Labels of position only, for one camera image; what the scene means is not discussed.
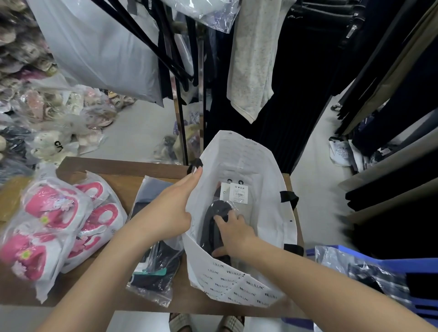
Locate pile of bagged slippers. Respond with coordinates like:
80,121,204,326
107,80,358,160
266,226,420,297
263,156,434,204
0,0,136,185

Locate person's left hand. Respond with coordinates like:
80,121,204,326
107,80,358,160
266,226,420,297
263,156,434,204
136,166,203,242

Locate rack of black trousers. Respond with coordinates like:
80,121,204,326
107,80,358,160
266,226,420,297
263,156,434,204
205,0,363,175

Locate person's left sandal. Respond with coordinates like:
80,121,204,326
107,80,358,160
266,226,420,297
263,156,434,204
168,313,192,332

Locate black socks packet yellow label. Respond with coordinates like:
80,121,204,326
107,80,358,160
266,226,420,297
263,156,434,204
199,200,242,266

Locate brown cardboard sheet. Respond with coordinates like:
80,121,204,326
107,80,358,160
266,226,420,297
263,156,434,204
0,176,35,223

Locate clear wrapped grey garment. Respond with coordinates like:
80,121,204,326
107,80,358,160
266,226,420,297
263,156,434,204
162,0,240,34

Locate metal clothes rack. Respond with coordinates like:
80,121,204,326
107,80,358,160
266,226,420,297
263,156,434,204
164,20,206,166

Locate blue plastic basket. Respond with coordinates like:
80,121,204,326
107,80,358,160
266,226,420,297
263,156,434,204
282,244,438,332

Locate bundle of black hangers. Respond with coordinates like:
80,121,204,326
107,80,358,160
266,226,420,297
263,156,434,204
90,0,199,89

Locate grey socks packet white label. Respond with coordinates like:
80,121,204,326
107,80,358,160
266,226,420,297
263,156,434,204
229,182,256,223

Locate row of hanging dark trousers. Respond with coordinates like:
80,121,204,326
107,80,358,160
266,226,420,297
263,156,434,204
330,0,438,260

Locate person's sandal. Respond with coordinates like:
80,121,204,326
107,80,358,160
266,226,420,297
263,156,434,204
168,313,192,332
219,315,245,332

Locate person's right sandal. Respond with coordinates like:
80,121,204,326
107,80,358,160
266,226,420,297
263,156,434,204
219,315,245,332

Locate speckled off-white shirt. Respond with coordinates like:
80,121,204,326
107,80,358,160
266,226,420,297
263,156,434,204
227,0,297,124

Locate pink sandals pack front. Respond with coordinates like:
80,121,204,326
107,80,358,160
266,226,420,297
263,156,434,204
0,169,95,303

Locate black socks packet white label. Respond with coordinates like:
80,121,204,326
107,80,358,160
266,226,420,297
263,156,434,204
214,182,232,206

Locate person's left forearm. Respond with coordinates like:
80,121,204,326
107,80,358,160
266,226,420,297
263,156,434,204
36,218,162,332

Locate person's right hand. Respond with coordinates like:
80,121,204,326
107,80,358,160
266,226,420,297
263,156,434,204
212,210,257,259

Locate clear bag plaid garment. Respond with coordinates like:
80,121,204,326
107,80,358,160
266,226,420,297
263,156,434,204
314,245,415,308

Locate pink sandals pack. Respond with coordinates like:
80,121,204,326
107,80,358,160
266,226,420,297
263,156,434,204
0,169,95,303
61,171,128,274

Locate person's right forearm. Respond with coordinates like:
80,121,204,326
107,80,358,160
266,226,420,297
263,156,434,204
239,236,438,332

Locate white shopping bag black handles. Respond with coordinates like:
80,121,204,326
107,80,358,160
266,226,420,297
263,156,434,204
183,130,305,308

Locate large white plastic bag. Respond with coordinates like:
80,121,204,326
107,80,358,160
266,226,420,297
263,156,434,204
27,0,172,107

